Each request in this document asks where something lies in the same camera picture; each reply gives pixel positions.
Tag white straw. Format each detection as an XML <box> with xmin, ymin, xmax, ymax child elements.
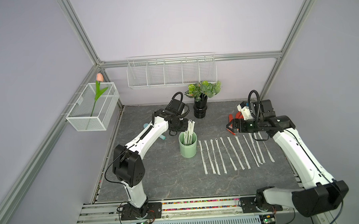
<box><xmin>243</xmin><ymin>135</ymin><xmax>260</xmax><ymax>168</ymax></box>
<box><xmin>215</xmin><ymin>138</ymin><xmax>227</xmax><ymax>174</ymax></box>
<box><xmin>235</xmin><ymin>136</ymin><xmax>251</xmax><ymax>170</ymax></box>
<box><xmin>198</xmin><ymin>140</ymin><xmax>208</xmax><ymax>175</ymax></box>
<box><xmin>227</xmin><ymin>137</ymin><xmax>245</xmax><ymax>170</ymax></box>
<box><xmin>210</xmin><ymin>139</ymin><xmax>221</xmax><ymax>175</ymax></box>
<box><xmin>220</xmin><ymin>137</ymin><xmax>238</xmax><ymax>171</ymax></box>
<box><xmin>250</xmin><ymin>133</ymin><xmax>264</xmax><ymax>164</ymax></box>
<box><xmin>204</xmin><ymin>140</ymin><xmax>217</xmax><ymax>174</ymax></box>
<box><xmin>258</xmin><ymin>132</ymin><xmax>275</xmax><ymax>163</ymax></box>

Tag green cylindrical storage cup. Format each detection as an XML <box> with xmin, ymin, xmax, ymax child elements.
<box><xmin>178</xmin><ymin>132</ymin><xmax>198</xmax><ymax>158</ymax></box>

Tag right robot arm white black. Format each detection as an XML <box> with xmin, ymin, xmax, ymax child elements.
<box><xmin>226</xmin><ymin>115</ymin><xmax>349</xmax><ymax>217</ymax></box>

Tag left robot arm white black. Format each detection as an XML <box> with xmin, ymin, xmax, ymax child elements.
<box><xmin>112</xmin><ymin>109</ymin><xmax>189</xmax><ymax>217</ymax></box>

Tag bundle of wrapped white straws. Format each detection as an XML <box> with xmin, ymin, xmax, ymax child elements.
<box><xmin>184</xmin><ymin>120</ymin><xmax>195</xmax><ymax>146</ymax></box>

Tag red work glove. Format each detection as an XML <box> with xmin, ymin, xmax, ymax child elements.
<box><xmin>235</xmin><ymin>112</ymin><xmax>243</xmax><ymax>119</ymax></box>

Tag teal garden trowel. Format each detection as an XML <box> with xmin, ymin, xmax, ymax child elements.
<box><xmin>143</xmin><ymin>123</ymin><xmax>166</xmax><ymax>140</ymax></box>

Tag black vase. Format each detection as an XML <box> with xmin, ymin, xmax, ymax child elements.
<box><xmin>193</xmin><ymin>94</ymin><xmax>208</xmax><ymax>119</ymax></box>

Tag green artificial plant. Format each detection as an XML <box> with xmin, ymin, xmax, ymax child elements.
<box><xmin>185</xmin><ymin>80</ymin><xmax>221</xmax><ymax>102</ymax></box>

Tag pink artificial tulip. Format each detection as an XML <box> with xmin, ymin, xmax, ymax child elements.
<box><xmin>90</xmin><ymin>73</ymin><xmax>108</xmax><ymax>117</ymax></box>

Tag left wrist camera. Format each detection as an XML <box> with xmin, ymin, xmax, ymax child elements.
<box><xmin>165</xmin><ymin>92</ymin><xmax>190</xmax><ymax>119</ymax></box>

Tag white wire wall shelf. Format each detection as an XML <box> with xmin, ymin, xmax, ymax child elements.
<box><xmin>126</xmin><ymin>52</ymin><xmax>218</xmax><ymax>89</ymax></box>

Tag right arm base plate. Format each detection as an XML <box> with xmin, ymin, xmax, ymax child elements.
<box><xmin>238</xmin><ymin>197</ymin><xmax>284</xmax><ymax>213</ymax></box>

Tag white mesh wall basket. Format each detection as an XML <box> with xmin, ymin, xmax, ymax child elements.
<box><xmin>62</xmin><ymin>82</ymin><xmax>119</xmax><ymax>132</ymax></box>

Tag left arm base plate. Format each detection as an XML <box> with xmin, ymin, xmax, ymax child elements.
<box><xmin>120</xmin><ymin>202</ymin><xmax>162</xmax><ymax>221</ymax></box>

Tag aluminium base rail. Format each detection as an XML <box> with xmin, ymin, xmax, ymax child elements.
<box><xmin>76</xmin><ymin>195</ymin><xmax>301</xmax><ymax>224</ymax></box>

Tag aluminium frame struts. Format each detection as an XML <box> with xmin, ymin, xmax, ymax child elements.
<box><xmin>0</xmin><ymin>0</ymin><xmax>316</xmax><ymax>224</ymax></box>

